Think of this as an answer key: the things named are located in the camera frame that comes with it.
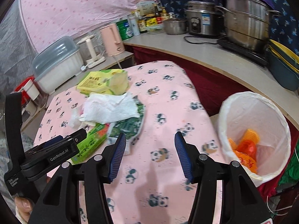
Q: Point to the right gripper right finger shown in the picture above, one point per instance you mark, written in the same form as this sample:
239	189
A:
241	202

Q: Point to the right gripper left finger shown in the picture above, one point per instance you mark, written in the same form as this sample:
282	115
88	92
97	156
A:
59	202

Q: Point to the orange plastic wrapper trash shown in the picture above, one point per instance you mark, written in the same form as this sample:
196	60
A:
246	149

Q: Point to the white paper towel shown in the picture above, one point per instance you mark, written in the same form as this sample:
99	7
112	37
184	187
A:
104	108

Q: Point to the white bagged trash bin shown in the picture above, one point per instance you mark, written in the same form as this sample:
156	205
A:
248	110

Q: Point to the person's left hand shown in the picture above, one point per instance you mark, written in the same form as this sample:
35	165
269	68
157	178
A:
23	209

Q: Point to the green plastic bag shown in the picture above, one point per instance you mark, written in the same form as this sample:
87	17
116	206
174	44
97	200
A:
291	174

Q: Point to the green tea carton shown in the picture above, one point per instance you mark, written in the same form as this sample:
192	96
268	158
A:
95	137

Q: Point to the pink panda tablecloth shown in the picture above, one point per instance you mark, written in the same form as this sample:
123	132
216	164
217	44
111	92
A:
150	186

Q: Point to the dark green foil packet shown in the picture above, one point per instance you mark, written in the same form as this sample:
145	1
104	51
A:
131	127

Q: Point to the white dish rack box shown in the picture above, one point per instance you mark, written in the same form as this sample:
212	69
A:
56	64

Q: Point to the red cabinet curtain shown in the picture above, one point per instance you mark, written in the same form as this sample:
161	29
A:
212	88

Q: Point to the yellow green snack bag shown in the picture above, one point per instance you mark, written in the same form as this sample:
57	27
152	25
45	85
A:
110	81

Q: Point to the white glass kettle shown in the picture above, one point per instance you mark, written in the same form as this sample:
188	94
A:
92	56

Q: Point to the stacked yellow blue basins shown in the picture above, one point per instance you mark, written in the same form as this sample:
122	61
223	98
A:
283	64

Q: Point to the black induction cooktop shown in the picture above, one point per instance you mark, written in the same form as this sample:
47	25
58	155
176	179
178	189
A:
256	56

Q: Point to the pink electric kettle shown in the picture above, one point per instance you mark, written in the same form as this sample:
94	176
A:
112	41

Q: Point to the pink dotted curtain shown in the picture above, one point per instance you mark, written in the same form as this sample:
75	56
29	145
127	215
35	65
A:
46	21

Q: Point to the green tin can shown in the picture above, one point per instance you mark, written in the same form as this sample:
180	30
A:
124	29

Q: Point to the dark soy sauce bottle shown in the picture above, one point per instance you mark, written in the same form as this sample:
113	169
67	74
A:
141	24

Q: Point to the white bottle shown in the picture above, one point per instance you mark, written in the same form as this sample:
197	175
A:
134	25

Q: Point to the large steel steamer pot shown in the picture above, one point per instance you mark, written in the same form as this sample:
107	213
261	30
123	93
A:
247	22

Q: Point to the steel rice cooker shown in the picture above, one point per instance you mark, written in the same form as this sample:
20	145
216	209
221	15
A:
203	19

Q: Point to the small steel pot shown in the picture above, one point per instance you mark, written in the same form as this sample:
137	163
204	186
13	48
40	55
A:
175	26

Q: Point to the yellow seasoning packet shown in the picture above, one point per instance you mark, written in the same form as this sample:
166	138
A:
151	21

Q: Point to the white box on counter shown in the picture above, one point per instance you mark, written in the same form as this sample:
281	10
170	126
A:
146	7

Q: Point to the navy patterned cloth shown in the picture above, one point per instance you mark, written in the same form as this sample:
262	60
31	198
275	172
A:
284	29

